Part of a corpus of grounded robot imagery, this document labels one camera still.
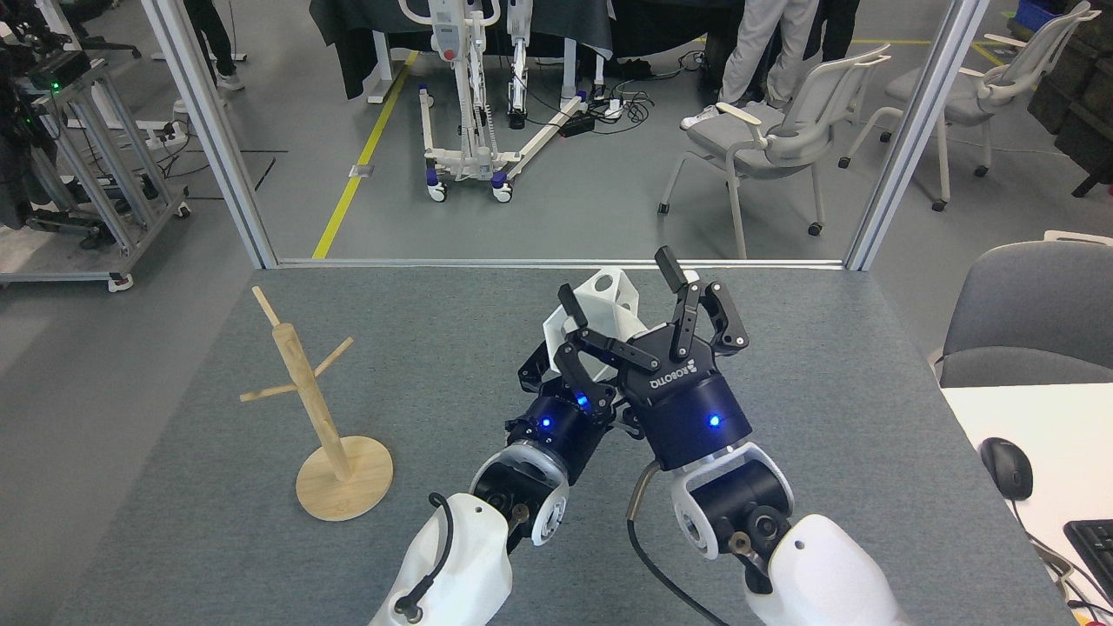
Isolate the blue bin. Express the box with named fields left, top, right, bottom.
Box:
left=1016, top=0, right=1075, bottom=27

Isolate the black keyboard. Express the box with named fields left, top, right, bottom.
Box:
left=1063, top=519, right=1113, bottom=601

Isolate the grey chair with white frame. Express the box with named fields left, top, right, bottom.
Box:
left=658, top=43, right=892, bottom=260
left=839, top=2, right=1101, bottom=212

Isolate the black table cloth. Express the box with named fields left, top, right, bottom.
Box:
left=309, top=0, right=736, bottom=101

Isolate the black computer mouse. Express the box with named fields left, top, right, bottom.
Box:
left=979, top=437, right=1035, bottom=501

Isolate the white stand on wheels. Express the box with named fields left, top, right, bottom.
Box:
left=398, top=0, right=588, bottom=205

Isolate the white faceted cup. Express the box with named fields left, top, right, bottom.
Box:
left=543, top=268, right=688, bottom=366

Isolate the person in dark trousers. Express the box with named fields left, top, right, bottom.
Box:
left=800, top=0, right=862, bottom=66

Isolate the silver table edge rail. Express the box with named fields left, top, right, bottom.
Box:
left=277, top=258, right=849, bottom=270

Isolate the aluminium frame cart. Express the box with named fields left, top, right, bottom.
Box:
left=0, top=52, right=192, bottom=292

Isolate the dark grey padded chair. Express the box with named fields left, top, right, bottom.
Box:
left=929, top=230, right=1113, bottom=389

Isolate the person with white shoes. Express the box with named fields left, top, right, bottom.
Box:
left=183, top=0, right=246, bottom=92

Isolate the white table leg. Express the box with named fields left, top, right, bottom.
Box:
left=367, top=30, right=410, bottom=105

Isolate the silver frame post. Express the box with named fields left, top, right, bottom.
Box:
left=139, top=0, right=279, bottom=270
left=845, top=0, right=992, bottom=272

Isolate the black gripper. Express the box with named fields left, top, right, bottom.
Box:
left=554, top=246, right=754, bottom=471
left=506, top=339, right=615, bottom=484

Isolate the white desk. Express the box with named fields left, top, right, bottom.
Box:
left=941, top=383, right=1113, bottom=626

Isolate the person in light trousers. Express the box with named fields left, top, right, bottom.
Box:
left=681, top=0, right=823, bottom=131

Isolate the wooden cup rack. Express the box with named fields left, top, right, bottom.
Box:
left=240, top=286, right=394, bottom=523

